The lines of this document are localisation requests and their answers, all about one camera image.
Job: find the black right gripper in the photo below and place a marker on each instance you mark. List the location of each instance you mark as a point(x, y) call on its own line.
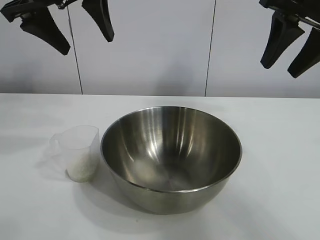
point(300, 8)

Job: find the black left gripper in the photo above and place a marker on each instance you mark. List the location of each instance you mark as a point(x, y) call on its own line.
point(22, 10)

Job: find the clear plastic measuring cup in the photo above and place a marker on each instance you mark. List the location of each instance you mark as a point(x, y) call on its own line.
point(82, 140)

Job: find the white rice grains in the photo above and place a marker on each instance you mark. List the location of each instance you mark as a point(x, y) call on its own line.
point(80, 170)

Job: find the stainless steel mixing bowl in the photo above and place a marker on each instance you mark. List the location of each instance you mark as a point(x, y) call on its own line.
point(172, 200)

